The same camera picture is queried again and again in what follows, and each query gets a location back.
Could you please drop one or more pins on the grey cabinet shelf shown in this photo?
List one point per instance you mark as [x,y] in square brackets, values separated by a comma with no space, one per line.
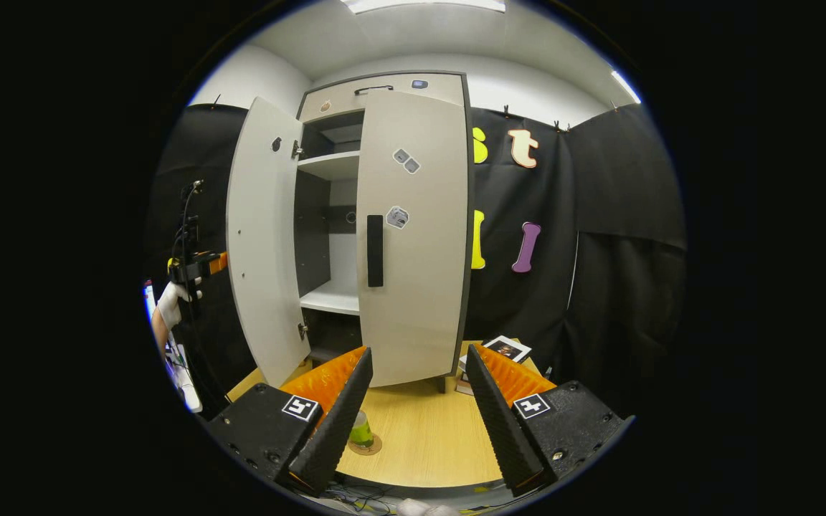
[330,166]

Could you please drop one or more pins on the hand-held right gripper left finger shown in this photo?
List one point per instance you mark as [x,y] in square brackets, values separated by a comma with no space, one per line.
[338,423]

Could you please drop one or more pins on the black backdrop cloth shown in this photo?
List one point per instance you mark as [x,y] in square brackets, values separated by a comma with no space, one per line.
[628,179]

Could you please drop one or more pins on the green label plastic bottle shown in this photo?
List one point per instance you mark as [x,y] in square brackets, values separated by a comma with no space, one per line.
[361,432]

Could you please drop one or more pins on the large ceiling light panel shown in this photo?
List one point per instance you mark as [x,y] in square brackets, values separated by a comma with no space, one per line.
[424,4]

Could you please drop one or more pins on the narrow ceiling light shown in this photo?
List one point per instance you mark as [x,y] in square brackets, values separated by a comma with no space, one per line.
[626,86]

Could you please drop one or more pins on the white framed photo card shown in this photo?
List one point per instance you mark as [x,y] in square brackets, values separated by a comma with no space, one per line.
[508,349]

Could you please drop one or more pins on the round brown coaster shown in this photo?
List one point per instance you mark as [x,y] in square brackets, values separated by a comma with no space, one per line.
[371,447]

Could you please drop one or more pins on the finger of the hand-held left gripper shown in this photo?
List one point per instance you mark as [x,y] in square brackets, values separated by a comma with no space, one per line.
[216,263]

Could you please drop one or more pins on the light grey cabinet door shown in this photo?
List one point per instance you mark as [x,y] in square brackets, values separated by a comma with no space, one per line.
[416,287]
[262,236]

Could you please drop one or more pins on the grey cabinet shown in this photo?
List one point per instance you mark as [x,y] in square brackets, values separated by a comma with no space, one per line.
[327,236]

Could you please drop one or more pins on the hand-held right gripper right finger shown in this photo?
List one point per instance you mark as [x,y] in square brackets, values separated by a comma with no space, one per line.
[499,423]

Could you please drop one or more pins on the flat book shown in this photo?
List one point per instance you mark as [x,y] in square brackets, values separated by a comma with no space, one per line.
[463,383]

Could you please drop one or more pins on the light grey cabinet drawer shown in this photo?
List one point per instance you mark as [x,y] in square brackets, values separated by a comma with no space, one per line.
[391,97]

